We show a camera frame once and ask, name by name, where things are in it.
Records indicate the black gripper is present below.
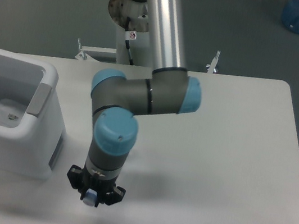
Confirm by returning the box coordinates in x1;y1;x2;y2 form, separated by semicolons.
67;165;126;207

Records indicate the clear plastic bottle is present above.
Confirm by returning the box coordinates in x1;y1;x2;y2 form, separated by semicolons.
83;189;97;207

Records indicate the white plastic pouch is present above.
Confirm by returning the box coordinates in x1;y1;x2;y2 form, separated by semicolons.
0;98;27;128

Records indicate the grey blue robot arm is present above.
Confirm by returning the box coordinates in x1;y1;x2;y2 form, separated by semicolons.
67;0;202;207

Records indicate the white plastic trash can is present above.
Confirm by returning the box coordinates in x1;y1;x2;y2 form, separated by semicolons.
0;49;65;179

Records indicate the white base foot bracket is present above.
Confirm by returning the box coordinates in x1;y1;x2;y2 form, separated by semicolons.
75;38;221;74

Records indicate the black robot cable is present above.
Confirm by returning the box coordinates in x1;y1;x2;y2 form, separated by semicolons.
119;16;141;66

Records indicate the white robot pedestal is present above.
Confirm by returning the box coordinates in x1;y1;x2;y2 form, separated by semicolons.
108;0;152;67

